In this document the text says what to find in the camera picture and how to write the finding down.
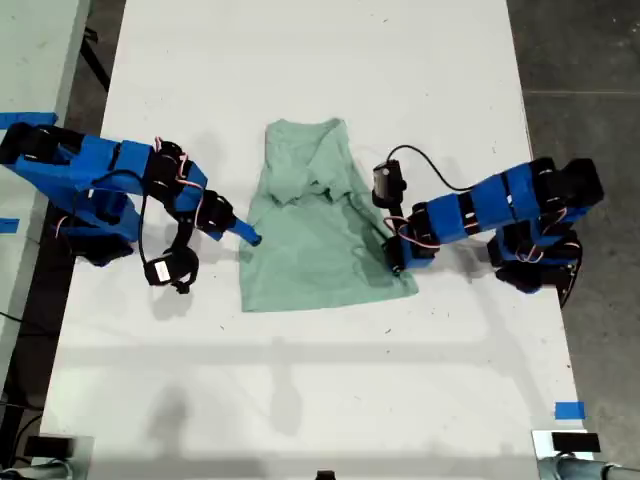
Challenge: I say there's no pale green T-shirt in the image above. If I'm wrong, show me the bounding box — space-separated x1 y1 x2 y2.
238 117 420 314

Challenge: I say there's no long blue tape strip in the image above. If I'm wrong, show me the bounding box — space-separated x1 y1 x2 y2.
0 111 59 129

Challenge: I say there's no pale side table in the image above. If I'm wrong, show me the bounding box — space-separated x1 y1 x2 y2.
0 0 92 386

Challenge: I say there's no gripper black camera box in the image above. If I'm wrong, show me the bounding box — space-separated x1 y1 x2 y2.
372 159 407 207
143 247 201 295

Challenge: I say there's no black table frame bar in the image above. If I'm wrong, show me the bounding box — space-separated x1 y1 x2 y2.
79 27 112 94

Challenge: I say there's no thin black floor cable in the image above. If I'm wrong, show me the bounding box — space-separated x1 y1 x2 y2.
0 309 31 329

